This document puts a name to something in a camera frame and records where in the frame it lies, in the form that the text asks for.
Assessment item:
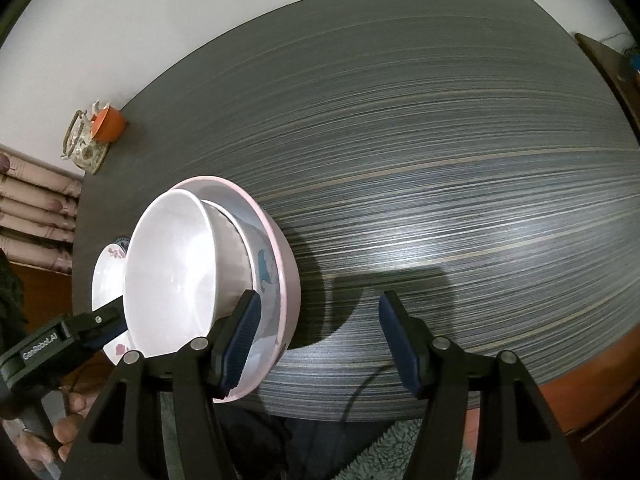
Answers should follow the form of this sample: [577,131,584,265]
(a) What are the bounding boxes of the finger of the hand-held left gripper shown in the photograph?
[67,295,129,352]

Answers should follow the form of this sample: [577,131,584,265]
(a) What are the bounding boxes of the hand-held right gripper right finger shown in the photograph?
[378,291,583,480]

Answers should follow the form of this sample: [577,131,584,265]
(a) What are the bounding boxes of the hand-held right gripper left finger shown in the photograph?
[60,289,263,480]

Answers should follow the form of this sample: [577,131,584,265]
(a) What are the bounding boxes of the white plate with pink roses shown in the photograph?
[91,242,135,367]

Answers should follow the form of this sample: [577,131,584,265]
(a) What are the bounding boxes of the large pink bowl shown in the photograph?
[170,176,302,404]

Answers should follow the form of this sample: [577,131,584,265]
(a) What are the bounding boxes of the white bowl with blue base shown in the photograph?
[200,199,280,361]

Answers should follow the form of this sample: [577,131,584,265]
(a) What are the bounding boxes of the white bowl with pink base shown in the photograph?
[123,190,252,357]

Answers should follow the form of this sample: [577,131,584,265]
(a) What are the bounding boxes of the person's left hand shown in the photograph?
[14,394,89,467]

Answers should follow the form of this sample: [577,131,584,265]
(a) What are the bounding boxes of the brown wooden furniture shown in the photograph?
[10,260,76,323]

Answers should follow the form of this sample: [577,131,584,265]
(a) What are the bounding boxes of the person's dark trousers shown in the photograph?
[220,402,351,480]

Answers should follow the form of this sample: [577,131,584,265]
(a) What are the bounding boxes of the green fuzzy cloth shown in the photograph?
[342,417,473,480]

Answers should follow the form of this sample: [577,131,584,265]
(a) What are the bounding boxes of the patterned beige curtain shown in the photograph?
[0,152,83,276]

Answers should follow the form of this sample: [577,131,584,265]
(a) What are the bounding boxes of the floral ceramic teapot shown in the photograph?
[62,102,108,175]

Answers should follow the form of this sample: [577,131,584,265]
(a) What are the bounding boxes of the orange lidded cup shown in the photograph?
[90,106,126,142]

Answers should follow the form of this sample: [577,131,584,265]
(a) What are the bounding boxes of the brown wooden side cabinet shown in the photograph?
[575,32,640,143]

